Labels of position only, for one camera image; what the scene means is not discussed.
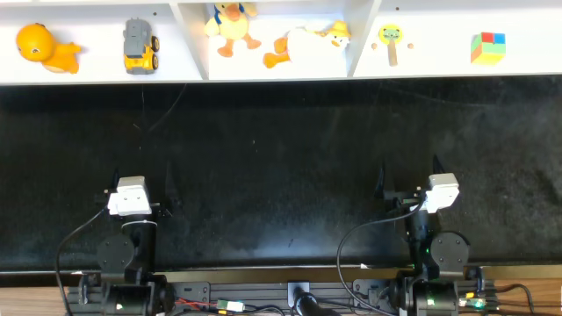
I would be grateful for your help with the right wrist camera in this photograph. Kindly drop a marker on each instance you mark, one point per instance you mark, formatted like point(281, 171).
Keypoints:
point(442, 193)

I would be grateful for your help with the many-coloured puzzle cube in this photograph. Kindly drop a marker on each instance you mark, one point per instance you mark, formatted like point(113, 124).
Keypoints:
point(487, 50)

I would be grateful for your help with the yellow rattle drum toy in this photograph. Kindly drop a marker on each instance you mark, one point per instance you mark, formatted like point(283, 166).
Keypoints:
point(391, 37)

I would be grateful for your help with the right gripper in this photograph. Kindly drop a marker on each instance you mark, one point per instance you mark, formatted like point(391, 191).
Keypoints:
point(397, 199)

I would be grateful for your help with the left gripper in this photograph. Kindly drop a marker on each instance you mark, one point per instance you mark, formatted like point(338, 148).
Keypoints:
point(161, 209)

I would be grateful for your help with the orange dinosaur toy figure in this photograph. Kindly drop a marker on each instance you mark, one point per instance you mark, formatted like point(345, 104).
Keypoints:
point(44, 46)

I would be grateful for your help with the yellow plush duck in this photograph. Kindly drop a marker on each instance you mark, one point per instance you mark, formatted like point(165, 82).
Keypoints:
point(232, 26)

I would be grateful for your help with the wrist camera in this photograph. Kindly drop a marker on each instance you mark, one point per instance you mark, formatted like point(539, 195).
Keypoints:
point(129, 197)
point(442, 193)

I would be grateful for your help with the mounting rail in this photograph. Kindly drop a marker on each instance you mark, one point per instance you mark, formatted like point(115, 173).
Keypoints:
point(263, 296)

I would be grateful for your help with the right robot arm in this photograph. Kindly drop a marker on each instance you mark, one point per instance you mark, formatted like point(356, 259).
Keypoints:
point(443, 250)

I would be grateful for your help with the grey and yellow toy truck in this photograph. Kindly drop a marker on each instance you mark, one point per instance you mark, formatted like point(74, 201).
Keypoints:
point(139, 48)

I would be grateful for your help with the white shelf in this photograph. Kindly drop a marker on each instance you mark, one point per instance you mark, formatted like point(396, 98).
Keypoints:
point(110, 48)

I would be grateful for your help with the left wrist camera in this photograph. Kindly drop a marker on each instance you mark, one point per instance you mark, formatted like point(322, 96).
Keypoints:
point(129, 197)

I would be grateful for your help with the white plush duck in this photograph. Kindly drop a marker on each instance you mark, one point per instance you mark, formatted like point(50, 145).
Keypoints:
point(314, 46)

